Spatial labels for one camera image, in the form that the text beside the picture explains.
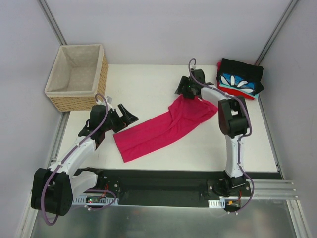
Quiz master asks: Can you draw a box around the magenta pink t-shirt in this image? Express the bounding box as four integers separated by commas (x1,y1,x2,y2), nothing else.
113,95,218,163

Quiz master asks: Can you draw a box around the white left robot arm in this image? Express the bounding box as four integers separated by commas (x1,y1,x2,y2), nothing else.
31,104,138,216

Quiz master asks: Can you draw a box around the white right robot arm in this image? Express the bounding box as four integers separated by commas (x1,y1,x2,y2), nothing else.
175,68,252,197

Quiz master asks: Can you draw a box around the red folded t-shirt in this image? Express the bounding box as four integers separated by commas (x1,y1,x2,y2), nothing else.
217,84,258,100

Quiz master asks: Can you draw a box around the black folded printed t-shirt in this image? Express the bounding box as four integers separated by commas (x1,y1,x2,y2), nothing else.
216,58,264,94

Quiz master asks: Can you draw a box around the woven wicker basket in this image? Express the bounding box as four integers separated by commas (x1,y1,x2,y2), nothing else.
45,44,108,112

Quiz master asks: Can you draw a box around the light teal folded t-shirt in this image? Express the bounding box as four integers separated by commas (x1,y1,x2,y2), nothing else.
219,83,258,98

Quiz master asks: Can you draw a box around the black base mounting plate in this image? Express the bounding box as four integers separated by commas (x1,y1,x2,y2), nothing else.
76,168,252,209

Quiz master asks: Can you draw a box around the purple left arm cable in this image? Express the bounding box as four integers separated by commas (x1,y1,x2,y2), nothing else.
41,93,117,226

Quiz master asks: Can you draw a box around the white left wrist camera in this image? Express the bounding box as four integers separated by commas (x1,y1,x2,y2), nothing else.
96,96,115,110

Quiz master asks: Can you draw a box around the left white cable duct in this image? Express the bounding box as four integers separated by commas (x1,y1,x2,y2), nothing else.
72,195,119,206

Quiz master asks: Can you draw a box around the white cable duct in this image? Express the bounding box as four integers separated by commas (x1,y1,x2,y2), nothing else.
208,199,225,209
72,195,119,206

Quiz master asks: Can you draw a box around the right white cable duct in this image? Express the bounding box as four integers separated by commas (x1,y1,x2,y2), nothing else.
208,199,225,209

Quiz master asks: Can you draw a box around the aluminium frame rail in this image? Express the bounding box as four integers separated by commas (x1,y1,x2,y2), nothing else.
31,174,298,199

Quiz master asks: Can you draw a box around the left aluminium corner post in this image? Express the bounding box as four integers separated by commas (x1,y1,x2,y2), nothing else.
37,0,67,45

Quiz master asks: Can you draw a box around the aluminium corner post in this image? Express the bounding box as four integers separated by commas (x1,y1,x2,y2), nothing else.
37,0,67,45
254,0,300,66

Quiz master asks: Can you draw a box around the right aluminium corner post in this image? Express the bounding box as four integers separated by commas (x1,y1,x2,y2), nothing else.
254,0,300,66

